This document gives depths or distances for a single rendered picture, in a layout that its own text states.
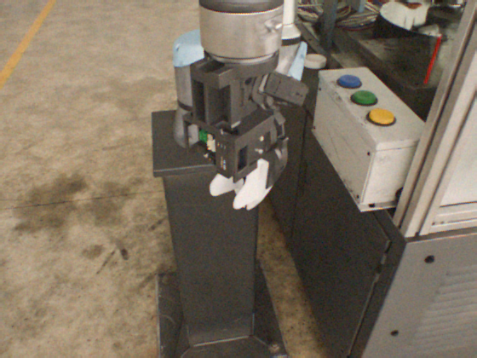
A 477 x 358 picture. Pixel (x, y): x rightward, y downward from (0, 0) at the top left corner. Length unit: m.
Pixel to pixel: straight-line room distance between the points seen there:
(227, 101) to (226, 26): 0.08
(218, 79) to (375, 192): 0.46
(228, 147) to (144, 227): 1.42
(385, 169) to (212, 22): 0.45
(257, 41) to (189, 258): 0.78
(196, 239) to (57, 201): 1.14
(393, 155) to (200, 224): 0.48
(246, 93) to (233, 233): 0.65
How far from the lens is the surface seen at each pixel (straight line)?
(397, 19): 1.09
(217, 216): 0.96
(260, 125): 0.39
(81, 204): 1.98
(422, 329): 1.09
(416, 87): 0.99
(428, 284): 0.93
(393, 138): 0.69
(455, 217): 0.76
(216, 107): 0.39
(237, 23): 0.35
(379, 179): 0.72
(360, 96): 0.78
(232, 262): 1.09
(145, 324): 1.49
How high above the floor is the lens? 1.25
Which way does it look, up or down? 39 degrees down
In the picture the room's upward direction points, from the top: straight up
